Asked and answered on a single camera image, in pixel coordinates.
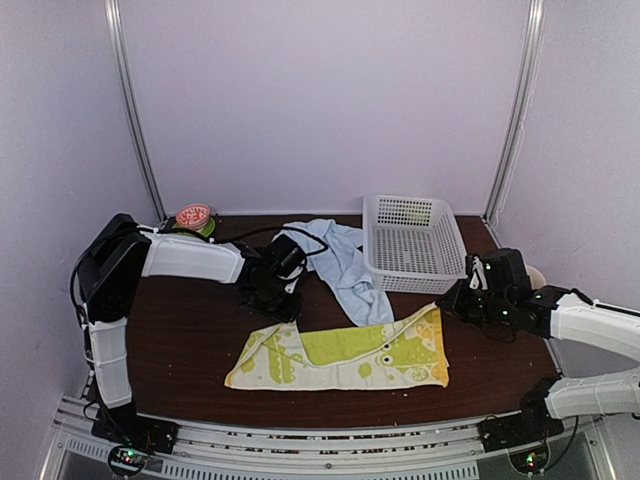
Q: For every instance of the right aluminium frame post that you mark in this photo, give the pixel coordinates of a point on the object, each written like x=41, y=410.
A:
x=522, y=96

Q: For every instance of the white plastic basket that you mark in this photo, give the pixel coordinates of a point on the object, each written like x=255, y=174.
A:
x=412, y=245

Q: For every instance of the aluminium frame post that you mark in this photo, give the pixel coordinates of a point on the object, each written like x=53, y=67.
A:
x=117, y=38
x=522, y=96

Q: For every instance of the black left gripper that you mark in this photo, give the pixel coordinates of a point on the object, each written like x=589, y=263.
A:
x=288, y=314

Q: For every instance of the green patterned towel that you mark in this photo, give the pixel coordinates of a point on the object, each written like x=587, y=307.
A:
x=401, y=355

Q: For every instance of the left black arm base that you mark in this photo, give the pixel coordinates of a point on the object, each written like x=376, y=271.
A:
x=123, y=425

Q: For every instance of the red patterned bowl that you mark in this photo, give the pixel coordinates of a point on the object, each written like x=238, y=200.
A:
x=195, y=210

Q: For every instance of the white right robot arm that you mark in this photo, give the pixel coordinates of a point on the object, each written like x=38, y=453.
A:
x=569, y=314

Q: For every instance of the beige patterned mug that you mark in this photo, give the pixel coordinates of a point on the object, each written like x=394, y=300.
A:
x=537, y=279

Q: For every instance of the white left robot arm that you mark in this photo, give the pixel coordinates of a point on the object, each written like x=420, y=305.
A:
x=106, y=276

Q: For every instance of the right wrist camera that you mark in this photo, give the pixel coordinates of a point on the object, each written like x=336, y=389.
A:
x=476, y=272

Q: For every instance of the green plate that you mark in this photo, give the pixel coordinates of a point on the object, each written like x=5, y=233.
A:
x=207, y=226

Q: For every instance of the aluminium front rail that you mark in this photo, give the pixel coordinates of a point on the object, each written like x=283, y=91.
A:
x=444, y=450

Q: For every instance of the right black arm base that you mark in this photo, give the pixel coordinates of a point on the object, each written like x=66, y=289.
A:
x=533, y=423

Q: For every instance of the light blue towel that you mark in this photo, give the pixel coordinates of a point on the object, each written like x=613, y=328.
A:
x=334, y=254

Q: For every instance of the left aluminium frame post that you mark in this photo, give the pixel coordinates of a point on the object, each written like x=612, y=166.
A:
x=117, y=38

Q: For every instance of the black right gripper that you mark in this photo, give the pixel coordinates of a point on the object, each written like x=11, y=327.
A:
x=455, y=304

